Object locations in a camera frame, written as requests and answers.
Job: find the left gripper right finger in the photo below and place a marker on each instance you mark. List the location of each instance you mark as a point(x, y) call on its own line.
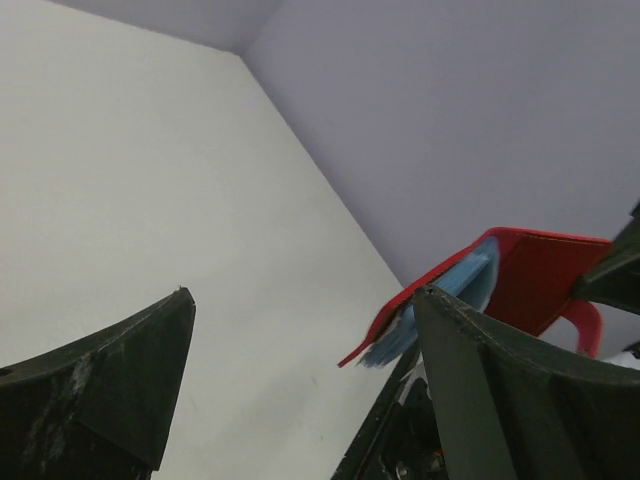
point(511, 406)

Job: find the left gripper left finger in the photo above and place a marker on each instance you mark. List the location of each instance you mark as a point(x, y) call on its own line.
point(100, 407)

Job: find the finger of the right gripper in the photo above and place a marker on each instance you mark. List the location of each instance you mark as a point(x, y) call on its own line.
point(614, 281)

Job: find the red leather card holder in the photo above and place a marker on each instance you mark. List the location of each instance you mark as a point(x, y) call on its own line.
point(522, 277)

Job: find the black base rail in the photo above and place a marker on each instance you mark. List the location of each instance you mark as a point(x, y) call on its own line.
point(399, 437)

